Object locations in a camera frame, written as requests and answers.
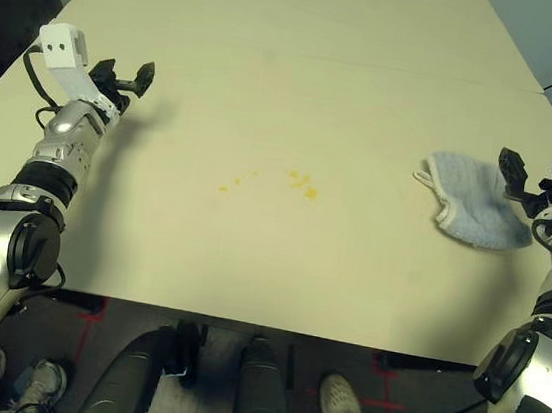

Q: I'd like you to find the grey robot right leg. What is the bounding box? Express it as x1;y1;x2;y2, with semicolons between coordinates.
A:
230;331;305;413

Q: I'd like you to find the grey robot left leg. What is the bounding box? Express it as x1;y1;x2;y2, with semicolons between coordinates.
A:
73;316;177;413

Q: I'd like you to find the grey robot leg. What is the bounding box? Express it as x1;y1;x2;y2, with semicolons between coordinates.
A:
230;331;305;413
73;316;177;413

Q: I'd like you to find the yellow liquid spill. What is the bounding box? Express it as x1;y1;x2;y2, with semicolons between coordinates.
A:
215;158;323;207

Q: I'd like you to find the light blue rag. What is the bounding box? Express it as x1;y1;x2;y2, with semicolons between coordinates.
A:
405;146;544;256

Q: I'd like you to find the black post between robot legs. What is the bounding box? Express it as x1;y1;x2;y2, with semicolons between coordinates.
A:
160;318;210;393

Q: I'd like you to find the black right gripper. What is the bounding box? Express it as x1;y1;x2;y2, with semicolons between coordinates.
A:
492;146;552;222

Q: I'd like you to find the black left wrist camera cable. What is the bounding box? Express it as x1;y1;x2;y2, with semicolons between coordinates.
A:
15;43;73;132

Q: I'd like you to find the white floor mat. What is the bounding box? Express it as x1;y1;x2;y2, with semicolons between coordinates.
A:
139;321;252;413

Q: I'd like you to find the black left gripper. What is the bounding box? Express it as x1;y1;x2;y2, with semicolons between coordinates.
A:
85;55;157;119

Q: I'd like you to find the black table foot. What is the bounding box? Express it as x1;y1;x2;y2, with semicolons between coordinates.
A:
49;288;109;314
373;351;478;382

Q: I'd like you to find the black foam floor mat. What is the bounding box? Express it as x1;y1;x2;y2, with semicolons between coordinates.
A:
0;0;64;104

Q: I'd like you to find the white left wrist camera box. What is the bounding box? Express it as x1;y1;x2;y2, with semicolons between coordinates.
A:
29;19;132;123

